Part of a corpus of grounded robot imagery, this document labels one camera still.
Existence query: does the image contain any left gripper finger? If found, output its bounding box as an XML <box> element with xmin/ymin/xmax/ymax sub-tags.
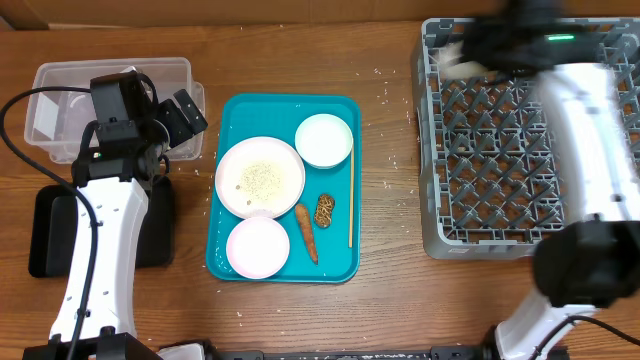
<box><xmin>157</xmin><ymin>99</ymin><xmax>195</xmax><ymax>148</ymax></box>
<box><xmin>174</xmin><ymin>89</ymin><xmax>208</xmax><ymax>135</ymax></box>

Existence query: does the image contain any white cup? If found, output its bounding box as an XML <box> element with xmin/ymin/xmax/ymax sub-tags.
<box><xmin>435</xmin><ymin>42</ymin><xmax>496</xmax><ymax>80</ymax></box>

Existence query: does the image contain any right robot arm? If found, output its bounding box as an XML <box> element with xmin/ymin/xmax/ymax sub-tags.
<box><xmin>459</xmin><ymin>1</ymin><xmax>639</xmax><ymax>359</ymax></box>

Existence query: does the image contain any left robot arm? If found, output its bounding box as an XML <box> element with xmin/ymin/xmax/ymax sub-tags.
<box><xmin>23</xmin><ymin>82</ymin><xmax>169</xmax><ymax>359</ymax></box>

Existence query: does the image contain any clear plastic waste bin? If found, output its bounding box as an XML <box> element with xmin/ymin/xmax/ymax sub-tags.
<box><xmin>24</xmin><ymin>57</ymin><xmax>206</xmax><ymax>164</ymax></box>

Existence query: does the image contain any grey dishwasher rack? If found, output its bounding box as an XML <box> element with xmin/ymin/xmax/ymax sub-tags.
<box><xmin>410</xmin><ymin>17</ymin><xmax>640</xmax><ymax>262</ymax></box>

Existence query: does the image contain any large white dinner plate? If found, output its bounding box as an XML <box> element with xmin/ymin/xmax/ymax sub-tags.
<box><xmin>214</xmin><ymin>136</ymin><xmax>306</xmax><ymax>219</ymax></box>

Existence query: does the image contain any teal serving tray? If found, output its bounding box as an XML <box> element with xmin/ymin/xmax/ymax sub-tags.
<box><xmin>205</xmin><ymin>94</ymin><xmax>362</xmax><ymax>283</ymax></box>

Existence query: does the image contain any pale green bowl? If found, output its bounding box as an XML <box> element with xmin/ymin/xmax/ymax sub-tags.
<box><xmin>294</xmin><ymin>114</ymin><xmax>354</xmax><ymax>169</ymax></box>

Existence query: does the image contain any black plastic tray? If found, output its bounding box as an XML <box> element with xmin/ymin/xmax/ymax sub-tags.
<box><xmin>28</xmin><ymin>176</ymin><xmax>175</xmax><ymax>278</ymax></box>

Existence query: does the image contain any orange carrot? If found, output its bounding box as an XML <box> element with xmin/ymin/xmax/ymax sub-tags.
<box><xmin>295</xmin><ymin>203</ymin><xmax>319</xmax><ymax>265</ymax></box>

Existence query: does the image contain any small pink plate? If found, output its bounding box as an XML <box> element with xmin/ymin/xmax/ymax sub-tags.
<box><xmin>226</xmin><ymin>217</ymin><xmax>290</xmax><ymax>280</ymax></box>

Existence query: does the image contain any brown patterned food piece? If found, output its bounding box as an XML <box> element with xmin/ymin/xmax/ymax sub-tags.
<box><xmin>314</xmin><ymin>194</ymin><xmax>336</xmax><ymax>228</ymax></box>

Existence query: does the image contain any wooden chopstick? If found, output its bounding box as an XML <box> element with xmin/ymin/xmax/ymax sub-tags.
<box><xmin>348</xmin><ymin>147</ymin><xmax>355</xmax><ymax>249</ymax></box>

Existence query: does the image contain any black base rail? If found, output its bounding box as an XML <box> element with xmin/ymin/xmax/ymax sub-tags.
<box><xmin>159</xmin><ymin>339</ymin><xmax>571</xmax><ymax>360</ymax></box>

